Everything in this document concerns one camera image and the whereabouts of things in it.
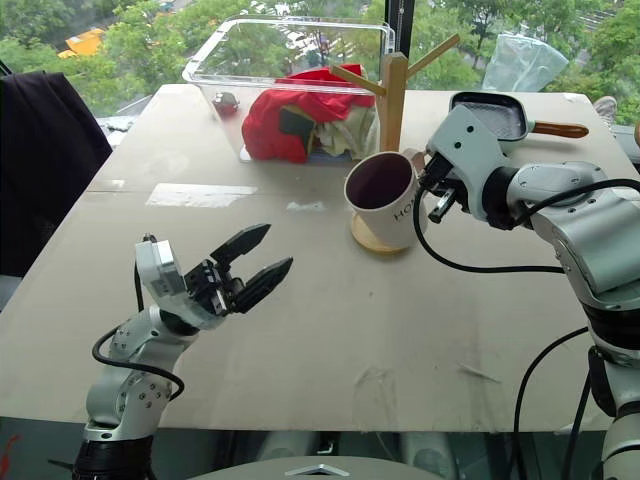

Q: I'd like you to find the small dark red object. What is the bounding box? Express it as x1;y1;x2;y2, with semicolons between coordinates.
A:
212;92;240;119

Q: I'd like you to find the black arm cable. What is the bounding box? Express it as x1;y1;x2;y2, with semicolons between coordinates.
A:
505;179;640;229
92;254;186;405
412;179;567;275

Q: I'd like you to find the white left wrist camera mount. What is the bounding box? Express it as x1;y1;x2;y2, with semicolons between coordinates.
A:
133;232;234;332

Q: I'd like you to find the pale yellowish cloth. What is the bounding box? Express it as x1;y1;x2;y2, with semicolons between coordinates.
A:
312;105;381;156

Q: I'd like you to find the pale blue plastic bag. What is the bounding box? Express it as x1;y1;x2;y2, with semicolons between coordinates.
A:
480;33;570;94

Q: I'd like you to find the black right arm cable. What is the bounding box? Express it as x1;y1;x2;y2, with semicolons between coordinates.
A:
412;179;567;275
505;179;640;229

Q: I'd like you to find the black square pan wooden handle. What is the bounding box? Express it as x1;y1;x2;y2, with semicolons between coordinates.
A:
448;91;590;143

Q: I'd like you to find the white mug with dark inside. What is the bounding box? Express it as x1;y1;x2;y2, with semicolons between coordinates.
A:
343;148;432;250

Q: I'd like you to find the red cloth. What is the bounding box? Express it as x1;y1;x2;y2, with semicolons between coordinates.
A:
242;63;379;164

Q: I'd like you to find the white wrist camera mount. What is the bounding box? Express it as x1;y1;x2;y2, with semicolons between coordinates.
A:
133;232;234;332
425;104;512;222

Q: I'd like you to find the yellow vehicle outside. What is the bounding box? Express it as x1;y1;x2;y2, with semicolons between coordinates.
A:
56;28;107;59

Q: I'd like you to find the red cord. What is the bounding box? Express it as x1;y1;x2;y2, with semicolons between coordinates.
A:
0;433;22;472

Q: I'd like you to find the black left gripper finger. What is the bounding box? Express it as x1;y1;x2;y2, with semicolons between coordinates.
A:
209;223;273;274
232;256;295;315

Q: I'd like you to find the black hanging cable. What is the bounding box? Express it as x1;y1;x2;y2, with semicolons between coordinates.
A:
557;382;594;480
511;326;590;480

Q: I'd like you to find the clear plastic bin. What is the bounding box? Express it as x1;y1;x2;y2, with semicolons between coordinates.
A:
182;16;397;164

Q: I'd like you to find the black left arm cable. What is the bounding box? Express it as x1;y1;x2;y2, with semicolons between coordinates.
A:
92;254;186;405

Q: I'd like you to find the grey rounded robot torso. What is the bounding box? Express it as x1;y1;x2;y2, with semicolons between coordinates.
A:
189;453;444;480

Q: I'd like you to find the wooden mug tree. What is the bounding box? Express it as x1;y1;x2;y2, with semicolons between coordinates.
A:
331;33;461;255

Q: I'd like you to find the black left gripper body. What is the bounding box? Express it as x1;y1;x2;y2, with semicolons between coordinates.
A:
182;258;247;317

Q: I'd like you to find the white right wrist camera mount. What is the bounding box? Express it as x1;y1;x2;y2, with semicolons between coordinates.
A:
425;104;512;222

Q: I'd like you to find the black window frame post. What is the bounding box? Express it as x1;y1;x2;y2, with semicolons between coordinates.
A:
384;0;417;92

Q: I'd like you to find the clear tape strip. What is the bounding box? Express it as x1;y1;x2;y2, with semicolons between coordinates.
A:
146;182;260;209

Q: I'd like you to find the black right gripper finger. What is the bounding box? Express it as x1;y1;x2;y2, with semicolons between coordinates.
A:
419;155;441;190

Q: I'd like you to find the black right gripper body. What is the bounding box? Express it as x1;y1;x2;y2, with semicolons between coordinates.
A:
428;152;465;225

